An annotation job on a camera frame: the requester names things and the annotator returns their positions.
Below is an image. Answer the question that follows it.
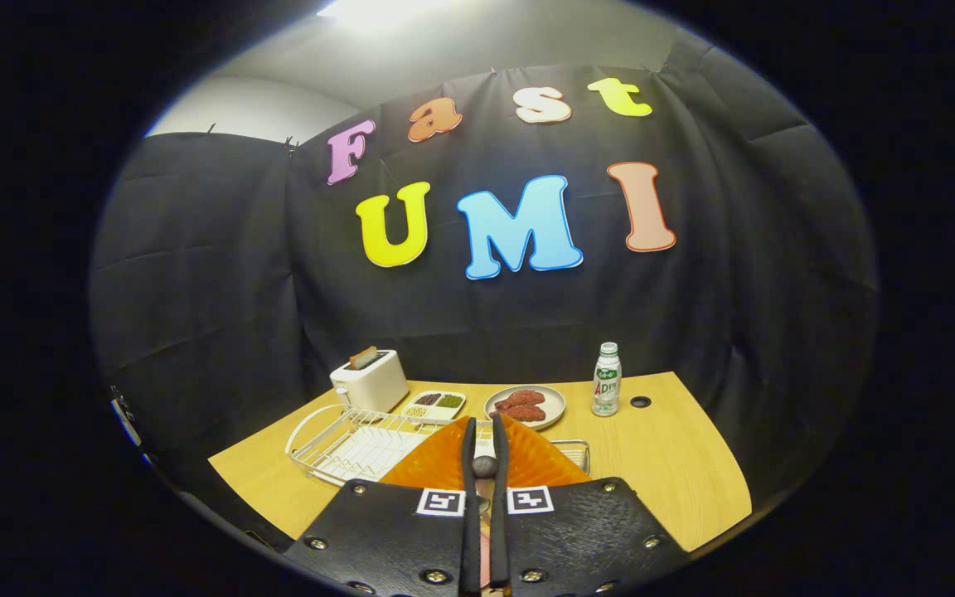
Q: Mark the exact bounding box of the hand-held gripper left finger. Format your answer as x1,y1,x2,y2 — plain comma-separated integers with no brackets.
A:
283,415,482,597

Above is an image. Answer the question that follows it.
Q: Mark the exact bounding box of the metal wire basket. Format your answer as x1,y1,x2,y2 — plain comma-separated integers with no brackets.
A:
556,439,591,475

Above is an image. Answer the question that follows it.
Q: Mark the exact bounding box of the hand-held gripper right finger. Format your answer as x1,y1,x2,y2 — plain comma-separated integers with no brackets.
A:
490,412,690,597

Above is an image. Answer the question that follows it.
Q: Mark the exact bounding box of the beige round plate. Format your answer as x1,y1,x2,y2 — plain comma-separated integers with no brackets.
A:
484,385,567,431

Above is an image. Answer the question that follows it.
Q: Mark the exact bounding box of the white divided dish with beans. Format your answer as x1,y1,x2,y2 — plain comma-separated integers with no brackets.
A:
400,391,468,426

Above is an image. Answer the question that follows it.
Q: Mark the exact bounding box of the white drip tray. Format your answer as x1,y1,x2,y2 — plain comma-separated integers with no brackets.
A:
337,425,424,482

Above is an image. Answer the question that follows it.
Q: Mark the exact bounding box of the white drink bottle green label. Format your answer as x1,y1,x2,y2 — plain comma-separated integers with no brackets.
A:
591,342,623,418

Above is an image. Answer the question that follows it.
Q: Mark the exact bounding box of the white wire dish rack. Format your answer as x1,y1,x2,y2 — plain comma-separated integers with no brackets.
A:
285,404,495,488

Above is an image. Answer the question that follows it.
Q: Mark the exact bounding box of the black backdrop cloth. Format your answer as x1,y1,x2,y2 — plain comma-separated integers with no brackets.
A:
88,25,880,548

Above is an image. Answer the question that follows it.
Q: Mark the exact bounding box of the white toaster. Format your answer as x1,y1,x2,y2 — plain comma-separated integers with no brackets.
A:
329,349,410,414

